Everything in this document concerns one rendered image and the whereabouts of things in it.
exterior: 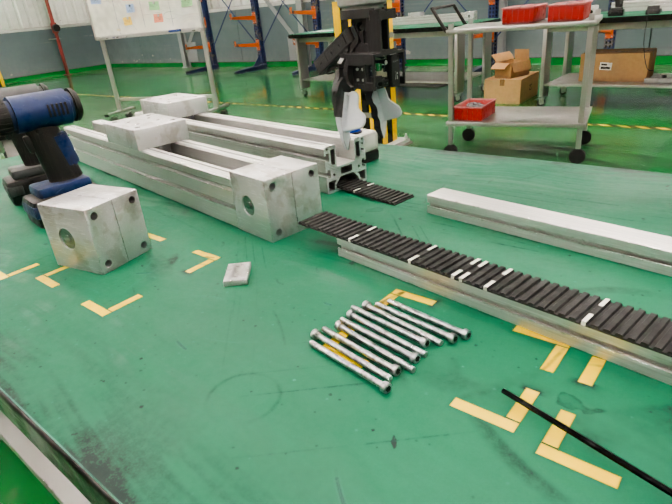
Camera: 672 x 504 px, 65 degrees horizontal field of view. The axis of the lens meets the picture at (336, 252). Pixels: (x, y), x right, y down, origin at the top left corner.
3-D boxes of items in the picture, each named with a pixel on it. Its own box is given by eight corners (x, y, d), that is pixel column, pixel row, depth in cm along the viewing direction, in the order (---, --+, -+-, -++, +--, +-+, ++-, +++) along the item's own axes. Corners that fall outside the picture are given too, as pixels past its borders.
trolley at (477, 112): (591, 143, 384) (609, -11, 341) (584, 164, 341) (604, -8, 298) (452, 139, 431) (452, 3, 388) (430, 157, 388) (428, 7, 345)
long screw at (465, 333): (472, 337, 52) (472, 328, 51) (466, 342, 51) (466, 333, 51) (392, 303, 59) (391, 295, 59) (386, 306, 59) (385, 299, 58)
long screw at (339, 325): (334, 330, 55) (333, 322, 54) (341, 326, 55) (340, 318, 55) (410, 377, 47) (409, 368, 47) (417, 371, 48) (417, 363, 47)
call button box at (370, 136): (379, 158, 113) (377, 129, 110) (346, 170, 107) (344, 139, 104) (353, 153, 118) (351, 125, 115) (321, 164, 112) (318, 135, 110)
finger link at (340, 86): (334, 116, 83) (343, 58, 81) (327, 115, 84) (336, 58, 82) (354, 120, 86) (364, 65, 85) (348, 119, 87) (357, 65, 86)
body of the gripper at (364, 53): (373, 96, 79) (368, 8, 74) (335, 93, 85) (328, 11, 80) (407, 87, 84) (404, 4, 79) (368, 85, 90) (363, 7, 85)
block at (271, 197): (334, 216, 84) (329, 159, 80) (272, 243, 77) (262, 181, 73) (299, 205, 90) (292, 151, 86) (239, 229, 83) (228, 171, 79)
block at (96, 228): (164, 242, 81) (149, 183, 77) (103, 275, 72) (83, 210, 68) (119, 234, 86) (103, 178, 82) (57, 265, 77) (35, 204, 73)
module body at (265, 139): (367, 179, 100) (364, 135, 96) (328, 194, 94) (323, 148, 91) (173, 135, 155) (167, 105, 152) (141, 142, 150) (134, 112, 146)
